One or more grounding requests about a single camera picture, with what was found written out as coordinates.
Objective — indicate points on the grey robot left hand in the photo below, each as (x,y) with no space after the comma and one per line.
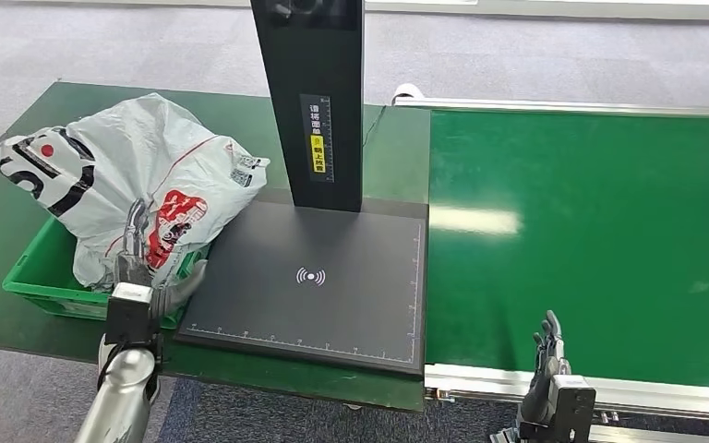
(137,257)

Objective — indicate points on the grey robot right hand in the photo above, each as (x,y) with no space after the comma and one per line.
(547,367)

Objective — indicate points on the large white courier package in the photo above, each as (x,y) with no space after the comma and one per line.
(128,153)

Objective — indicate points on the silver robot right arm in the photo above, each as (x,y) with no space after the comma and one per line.
(504,435)

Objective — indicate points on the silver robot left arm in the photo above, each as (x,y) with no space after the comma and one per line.
(119,391)

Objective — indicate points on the green conveyor belt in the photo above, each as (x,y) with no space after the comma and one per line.
(605,244)

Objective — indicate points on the black inbound scanner machine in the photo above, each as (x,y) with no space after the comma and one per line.
(330,306)

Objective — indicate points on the green plastic crate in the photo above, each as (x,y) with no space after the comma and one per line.
(36,281)

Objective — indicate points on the black label with yellow sticker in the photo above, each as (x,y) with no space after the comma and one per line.
(318,140)

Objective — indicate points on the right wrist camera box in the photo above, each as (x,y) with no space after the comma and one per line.
(574,406)

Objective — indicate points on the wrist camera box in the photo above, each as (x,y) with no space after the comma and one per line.
(574,406)
(131,315)

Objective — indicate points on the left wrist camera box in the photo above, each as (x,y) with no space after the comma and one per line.
(131,315)

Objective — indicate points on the silver conveyor side rail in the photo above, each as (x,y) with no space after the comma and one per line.
(574,106)
(666,400)

